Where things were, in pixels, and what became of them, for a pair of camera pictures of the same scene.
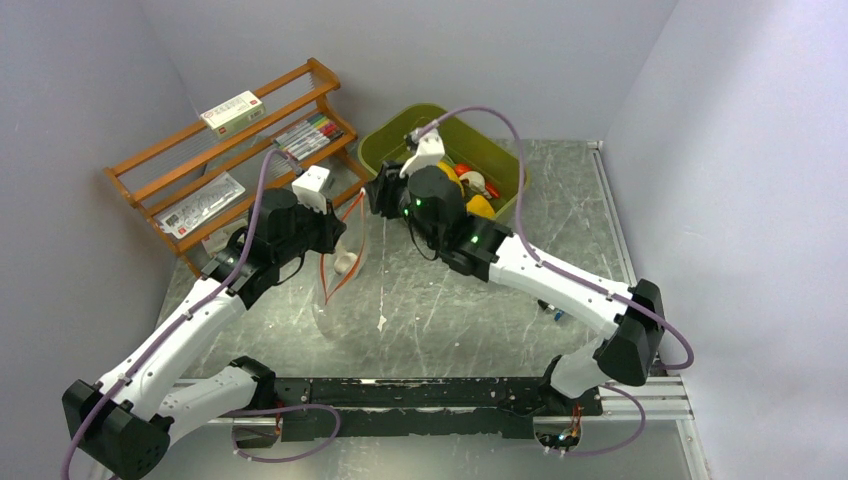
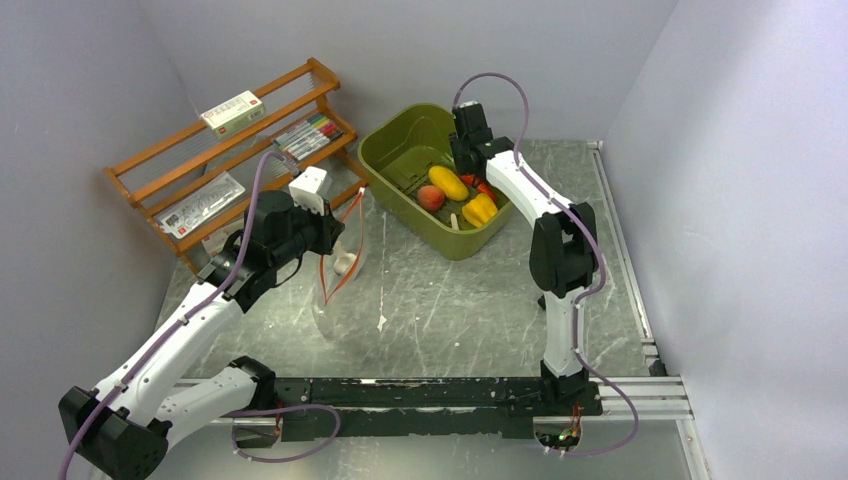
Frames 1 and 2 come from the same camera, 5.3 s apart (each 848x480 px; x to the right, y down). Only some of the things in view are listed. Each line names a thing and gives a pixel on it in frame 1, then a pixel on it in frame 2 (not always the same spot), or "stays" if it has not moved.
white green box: x=233 y=113 stays
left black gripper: x=331 y=227 stays
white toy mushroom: x=344 y=260 stays
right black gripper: x=383 y=188 to x=456 y=144
